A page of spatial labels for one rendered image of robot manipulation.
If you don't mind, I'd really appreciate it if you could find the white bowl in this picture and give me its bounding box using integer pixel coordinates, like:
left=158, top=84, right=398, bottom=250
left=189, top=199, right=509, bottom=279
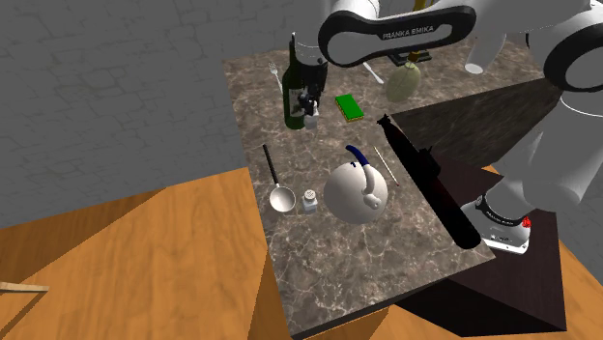
left=323, top=161, right=390, bottom=226

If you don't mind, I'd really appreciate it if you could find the dark robot stand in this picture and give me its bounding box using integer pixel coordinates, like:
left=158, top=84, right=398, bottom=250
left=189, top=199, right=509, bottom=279
left=389, top=77, right=569, bottom=333

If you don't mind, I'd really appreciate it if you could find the white fork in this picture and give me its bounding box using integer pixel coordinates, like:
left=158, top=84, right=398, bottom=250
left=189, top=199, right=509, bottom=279
left=268, top=62, right=284, bottom=94

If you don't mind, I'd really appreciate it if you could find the yellow figure on black base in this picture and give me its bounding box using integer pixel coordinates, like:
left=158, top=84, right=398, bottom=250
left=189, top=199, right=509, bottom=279
left=388, top=0, right=433, bottom=65

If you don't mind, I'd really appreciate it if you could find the white salt shaker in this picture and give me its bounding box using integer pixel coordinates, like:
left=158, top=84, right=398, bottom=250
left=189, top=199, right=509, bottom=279
left=301, top=188, right=319, bottom=215

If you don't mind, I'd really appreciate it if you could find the green sponge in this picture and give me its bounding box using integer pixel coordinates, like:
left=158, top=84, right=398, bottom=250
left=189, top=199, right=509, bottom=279
left=334, top=93, right=366, bottom=123

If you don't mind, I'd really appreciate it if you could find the white plastic spoon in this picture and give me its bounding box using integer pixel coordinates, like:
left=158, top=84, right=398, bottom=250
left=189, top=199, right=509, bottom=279
left=361, top=61, right=386, bottom=85

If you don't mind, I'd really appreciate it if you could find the green wine bottle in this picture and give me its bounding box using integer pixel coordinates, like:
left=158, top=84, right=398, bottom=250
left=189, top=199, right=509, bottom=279
left=282, top=39, right=308, bottom=131

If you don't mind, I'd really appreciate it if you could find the pale green melon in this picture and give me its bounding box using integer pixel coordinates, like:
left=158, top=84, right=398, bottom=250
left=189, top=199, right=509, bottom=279
left=386, top=61, right=422, bottom=103

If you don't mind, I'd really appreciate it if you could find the metal ladle with black handle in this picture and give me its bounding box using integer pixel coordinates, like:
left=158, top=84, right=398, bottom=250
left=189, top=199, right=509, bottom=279
left=261, top=143, right=298, bottom=213

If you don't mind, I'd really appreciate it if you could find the thin pale stick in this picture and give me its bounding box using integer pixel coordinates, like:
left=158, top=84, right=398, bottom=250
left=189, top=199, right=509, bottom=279
left=372, top=145, right=401, bottom=187

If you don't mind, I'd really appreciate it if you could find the black submarine model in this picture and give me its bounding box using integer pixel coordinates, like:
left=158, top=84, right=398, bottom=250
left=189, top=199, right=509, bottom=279
left=376, top=113, right=483, bottom=250

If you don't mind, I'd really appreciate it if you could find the wooden furniture edge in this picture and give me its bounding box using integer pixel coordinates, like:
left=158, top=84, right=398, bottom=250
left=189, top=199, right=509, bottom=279
left=0, top=280, right=51, bottom=296

